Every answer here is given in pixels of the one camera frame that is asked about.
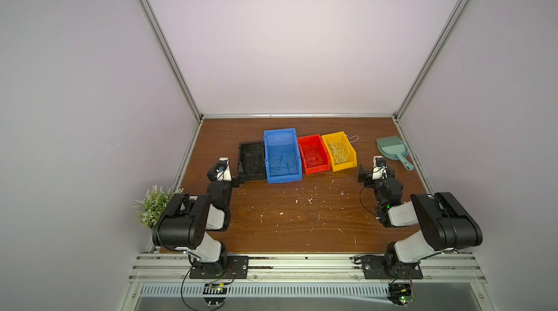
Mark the blue cable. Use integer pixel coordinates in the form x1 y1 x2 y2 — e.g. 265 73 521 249
267 150 298 173

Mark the red cable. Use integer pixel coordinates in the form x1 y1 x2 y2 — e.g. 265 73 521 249
304 147 326 168

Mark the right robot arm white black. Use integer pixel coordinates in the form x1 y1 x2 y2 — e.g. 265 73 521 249
357 165 483 277

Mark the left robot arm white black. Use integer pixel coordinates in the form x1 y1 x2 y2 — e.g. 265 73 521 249
152 170 238 273

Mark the green dustpan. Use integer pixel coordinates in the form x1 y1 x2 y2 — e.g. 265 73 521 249
376 136 415 171

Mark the black plastic bin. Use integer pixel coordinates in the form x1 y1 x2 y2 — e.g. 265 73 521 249
238 141 267 183

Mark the yellow plastic bin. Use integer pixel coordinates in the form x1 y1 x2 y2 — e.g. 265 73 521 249
321 132 357 171

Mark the small green potted plant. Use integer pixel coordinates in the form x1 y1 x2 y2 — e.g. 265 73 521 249
133 185 183 230

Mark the blue plastic bin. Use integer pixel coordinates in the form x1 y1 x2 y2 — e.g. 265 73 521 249
264 128 302 184

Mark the red plastic bin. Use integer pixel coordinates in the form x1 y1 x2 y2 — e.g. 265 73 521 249
298 135 331 174

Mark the left controller board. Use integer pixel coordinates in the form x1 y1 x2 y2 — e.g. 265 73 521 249
202 283 228 310

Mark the controller board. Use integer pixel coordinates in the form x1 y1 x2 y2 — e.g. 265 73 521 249
387 283 416 307
202 283 228 310

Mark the right controller board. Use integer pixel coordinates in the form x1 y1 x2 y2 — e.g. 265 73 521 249
387 283 416 307

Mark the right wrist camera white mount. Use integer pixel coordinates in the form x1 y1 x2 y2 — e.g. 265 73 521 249
372 155 388 180

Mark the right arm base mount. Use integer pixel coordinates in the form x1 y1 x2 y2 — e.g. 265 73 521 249
351 254 424 280

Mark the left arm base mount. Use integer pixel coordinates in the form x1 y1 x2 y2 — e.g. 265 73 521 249
190 255 249 280

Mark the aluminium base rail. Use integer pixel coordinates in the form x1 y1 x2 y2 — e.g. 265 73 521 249
124 253 486 301

